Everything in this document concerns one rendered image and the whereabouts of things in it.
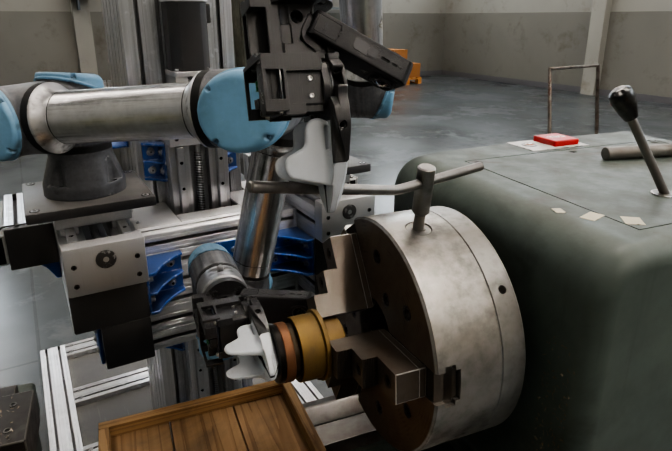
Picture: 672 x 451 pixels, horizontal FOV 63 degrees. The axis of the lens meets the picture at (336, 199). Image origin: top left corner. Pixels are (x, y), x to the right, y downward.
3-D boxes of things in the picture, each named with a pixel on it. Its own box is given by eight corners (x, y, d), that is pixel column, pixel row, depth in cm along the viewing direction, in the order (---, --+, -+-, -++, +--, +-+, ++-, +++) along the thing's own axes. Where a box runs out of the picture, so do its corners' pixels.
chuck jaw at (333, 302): (381, 306, 79) (362, 227, 82) (395, 302, 75) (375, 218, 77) (309, 322, 75) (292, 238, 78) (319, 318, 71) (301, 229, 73)
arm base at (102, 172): (41, 185, 112) (33, 137, 109) (119, 175, 119) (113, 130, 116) (46, 206, 99) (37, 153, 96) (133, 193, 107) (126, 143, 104)
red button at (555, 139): (555, 142, 111) (556, 132, 111) (578, 148, 106) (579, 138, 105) (532, 144, 109) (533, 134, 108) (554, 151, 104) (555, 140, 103)
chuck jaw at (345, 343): (404, 319, 73) (456, 362, 62) (404, 353, 74) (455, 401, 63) (327, 336, 69) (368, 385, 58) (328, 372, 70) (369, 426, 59)
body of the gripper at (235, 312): (207, 372, 72) (194, 327, 83) (270, 358, 75) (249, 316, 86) (203, 321, 70) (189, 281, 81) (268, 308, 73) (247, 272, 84)
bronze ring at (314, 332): (326, 292, 76) (261, 305, 72) (353, 326, 68) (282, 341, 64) (326, 350, 79) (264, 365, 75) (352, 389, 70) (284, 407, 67)
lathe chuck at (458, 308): (372, 331, 98) (393, 172, 84) (474, 485, 73) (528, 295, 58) (326, 342, 95) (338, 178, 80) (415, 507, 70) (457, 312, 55)
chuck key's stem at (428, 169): (416, 241, 72) (427, 161, 67) (427, 249, 70) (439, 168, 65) (403, 246, 71) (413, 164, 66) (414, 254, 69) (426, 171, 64)
